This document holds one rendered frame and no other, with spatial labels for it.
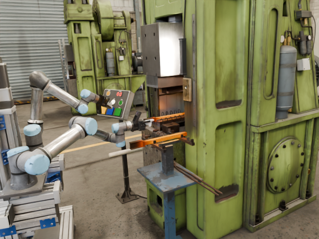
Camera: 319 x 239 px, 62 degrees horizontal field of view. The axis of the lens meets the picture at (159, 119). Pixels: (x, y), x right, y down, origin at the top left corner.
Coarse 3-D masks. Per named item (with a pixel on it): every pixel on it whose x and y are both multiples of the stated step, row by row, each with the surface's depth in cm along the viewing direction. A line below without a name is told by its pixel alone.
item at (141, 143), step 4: (180, 132) 186; (184, 132) 186; (164, 136) 179; (168, 136) 179; (172, 136) 180; (176, 136) 182; (136, 140) 170; (140, 140) 170; (144, 140) 173; (148, 140) 172; (152, 140) 173; (156, 140) 174; (160, 140) 176; (164, 140) 178; (132, 144) 167; (136, 144) 169; (140, 144) 170; (144, 144) 170; (148, 144) 172; (132, 148) 167; (136, 148) 168
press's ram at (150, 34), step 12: (156, 24) 200; (168, 24) 201; (180, 24) 207; (144, 36) 219; (156, 36) 203; (168, 36) 203; (180, 36) 209; (144, 48) 222; (156, 48) 206; (168, 48) 205; (144, 60) 226; (156, 60) 209; (168, 60) 208; (144, 72) 229; (156, 72) 212; (168, 72) 210
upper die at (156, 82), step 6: (150, 78) 222; (156, 78) 213; (162, 78) 214; (168, 78) 217; (174, 78) 220; (180, 78) 223; (150, 84) 223; (156, 84) 215; (162, 84) 215; (168, 84) 218; (174, 84) 221; (180, 84) 224
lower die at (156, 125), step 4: (184, 112) 250; (176, 116) 234; (184, 116) 235; (156, 120) 225; (160, 120) 225; (164, 120) 224; (168, 120) 225; (172, 120) 227; (152, 124) 232; (156, 124) 226; (160, 124) 222; (184, 124) 234; (156, 128) 227; (160, 128) 223
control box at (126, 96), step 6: (108, 90) 272; (114, 90) 267; (120, 90) 263; (108, 96) 269; (114, 96) 265; (120, 96) 260; (126, 96) 256; (132, 96) 261; (114, 102) 262; (126, 102) 254; (114, 108) 260; (120, 108) 256; (126, 108) 255; (102, 114) 266; (126, 114) 256
